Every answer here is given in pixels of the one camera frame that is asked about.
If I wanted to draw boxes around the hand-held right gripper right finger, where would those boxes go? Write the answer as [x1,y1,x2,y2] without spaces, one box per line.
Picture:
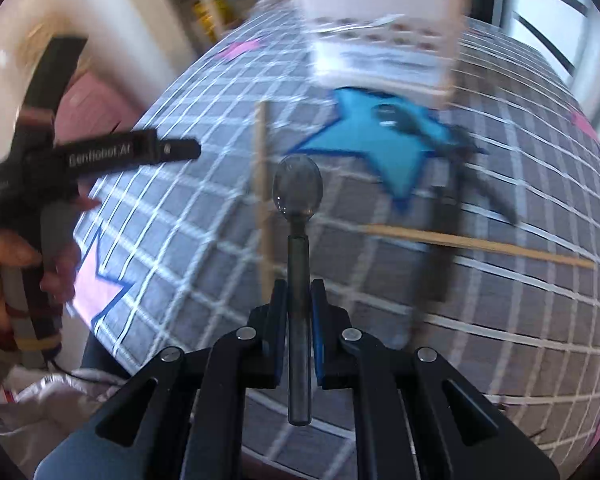
[310,279,502,480]

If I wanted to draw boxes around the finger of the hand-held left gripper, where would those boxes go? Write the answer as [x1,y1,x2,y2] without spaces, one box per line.
[155,139,202,162]

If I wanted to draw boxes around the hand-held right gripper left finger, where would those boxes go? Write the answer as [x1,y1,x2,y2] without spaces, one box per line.
[95,279,288,480]

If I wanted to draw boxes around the black chopstick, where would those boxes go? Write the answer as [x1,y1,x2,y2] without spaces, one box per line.
[427,195,458,306]

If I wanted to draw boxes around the white plastic utensil holder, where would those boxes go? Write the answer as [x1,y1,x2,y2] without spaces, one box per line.
[287,0,473,111]

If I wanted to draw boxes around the person's left hand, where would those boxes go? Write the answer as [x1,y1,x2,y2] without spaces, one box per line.
[0,195,102,357]

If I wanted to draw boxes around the checked star print tablecloth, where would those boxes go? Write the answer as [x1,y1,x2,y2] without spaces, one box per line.
[82,10,600,466]

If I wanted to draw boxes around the pink cardboard box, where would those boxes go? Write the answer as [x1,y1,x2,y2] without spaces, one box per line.
[62,70,148,133]

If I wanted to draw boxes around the yellow oil bottle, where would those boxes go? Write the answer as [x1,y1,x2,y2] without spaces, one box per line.
[192,0,231,36]

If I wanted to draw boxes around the crumpled silver plastic bag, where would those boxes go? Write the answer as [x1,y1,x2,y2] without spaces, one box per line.
[0,370,131,443]

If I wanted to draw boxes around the white refrigerator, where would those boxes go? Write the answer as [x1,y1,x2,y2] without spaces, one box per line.
[500,0,598,111]

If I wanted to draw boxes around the black cable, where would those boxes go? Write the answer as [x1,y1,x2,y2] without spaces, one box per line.
[45,355,123,388]

